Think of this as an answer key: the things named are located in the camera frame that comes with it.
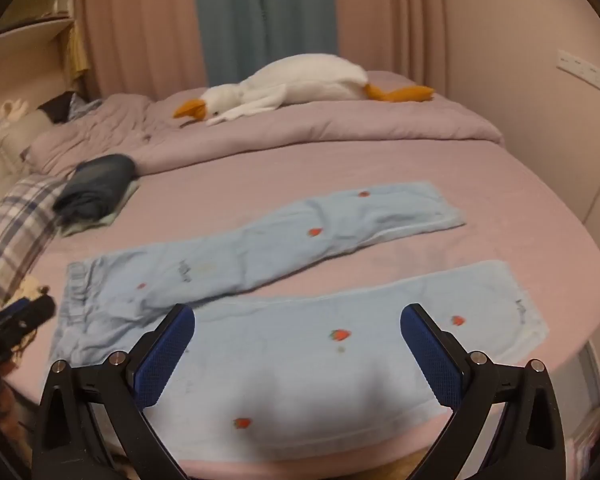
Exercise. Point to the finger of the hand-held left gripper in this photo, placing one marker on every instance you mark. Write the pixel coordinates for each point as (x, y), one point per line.
(35, 310)

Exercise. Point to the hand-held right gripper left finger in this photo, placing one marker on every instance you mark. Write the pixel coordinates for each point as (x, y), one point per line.
(165, 355)

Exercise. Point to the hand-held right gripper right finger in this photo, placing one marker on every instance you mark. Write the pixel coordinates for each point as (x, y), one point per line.
(430, 355)

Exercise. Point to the light blue strawberry pants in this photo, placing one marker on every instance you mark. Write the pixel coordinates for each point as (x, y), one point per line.
(280, 260)

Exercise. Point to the brown fuzzy robe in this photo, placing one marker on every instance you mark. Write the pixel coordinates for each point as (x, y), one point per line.
(7, 410)

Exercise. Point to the plaid pillow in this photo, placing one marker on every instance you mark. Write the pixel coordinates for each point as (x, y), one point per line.
(15, 240)

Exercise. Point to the light green cloth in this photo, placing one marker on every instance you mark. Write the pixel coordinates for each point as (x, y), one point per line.
(87, 228)

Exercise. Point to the folded dark clothes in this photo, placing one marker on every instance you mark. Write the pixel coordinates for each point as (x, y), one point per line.
(95, 185)

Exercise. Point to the beige pillow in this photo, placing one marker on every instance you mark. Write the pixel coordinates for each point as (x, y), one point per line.
(10, 145)

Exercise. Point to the stack of books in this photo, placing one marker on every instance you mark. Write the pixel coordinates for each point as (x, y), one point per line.
(592, 440)

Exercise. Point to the dark cloth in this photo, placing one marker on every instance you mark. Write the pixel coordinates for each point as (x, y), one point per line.
(55, 107)

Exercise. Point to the blue striped cloth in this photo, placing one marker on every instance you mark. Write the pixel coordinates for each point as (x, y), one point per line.
(86, 106)

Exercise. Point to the beige bedside shelf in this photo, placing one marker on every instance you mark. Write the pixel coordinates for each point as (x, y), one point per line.
(25, 67)

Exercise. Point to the pink quilt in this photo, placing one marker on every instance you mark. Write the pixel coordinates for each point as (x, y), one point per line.
(330, 130)

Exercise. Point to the yellow cloth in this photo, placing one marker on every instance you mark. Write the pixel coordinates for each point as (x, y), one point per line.
(78, 60)

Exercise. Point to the pink curtain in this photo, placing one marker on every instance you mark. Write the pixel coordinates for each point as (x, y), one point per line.
(140, 25)
(390, 15)

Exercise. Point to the orange plush item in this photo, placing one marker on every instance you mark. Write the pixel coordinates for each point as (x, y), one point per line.
(300, 80)

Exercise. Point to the white power strip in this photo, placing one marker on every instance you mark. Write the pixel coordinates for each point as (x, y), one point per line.
(580, 67)

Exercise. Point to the blue curtain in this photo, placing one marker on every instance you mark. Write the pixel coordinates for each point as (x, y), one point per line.
(260, 10)

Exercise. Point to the grey bed frame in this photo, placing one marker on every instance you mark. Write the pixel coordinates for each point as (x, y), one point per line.
(590, 375)

